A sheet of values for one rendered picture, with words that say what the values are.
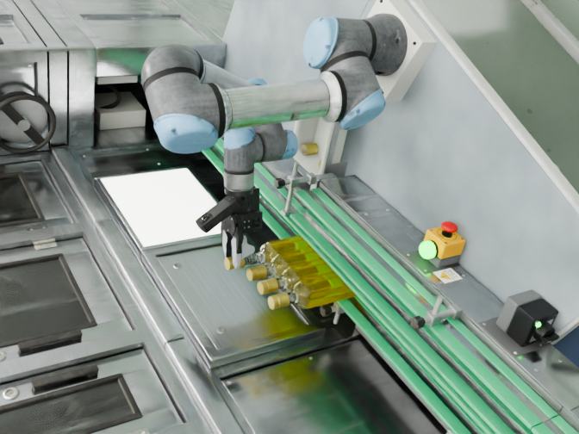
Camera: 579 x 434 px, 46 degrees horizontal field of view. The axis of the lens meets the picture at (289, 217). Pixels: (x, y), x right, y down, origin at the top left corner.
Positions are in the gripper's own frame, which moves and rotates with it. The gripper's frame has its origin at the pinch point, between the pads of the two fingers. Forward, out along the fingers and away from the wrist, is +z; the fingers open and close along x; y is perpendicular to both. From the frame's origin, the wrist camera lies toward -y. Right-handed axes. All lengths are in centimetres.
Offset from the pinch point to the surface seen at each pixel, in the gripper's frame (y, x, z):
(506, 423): 26, -72, 13
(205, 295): -4.1, 6.8, 11.7
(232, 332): -3.8, -8.3, 15.7
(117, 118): 7, 106, -17
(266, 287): 3.3, -12.9, 2.5
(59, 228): -31, 51, 2
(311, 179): 28.2, 5.7, -17.3
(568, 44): 98, -18, -55
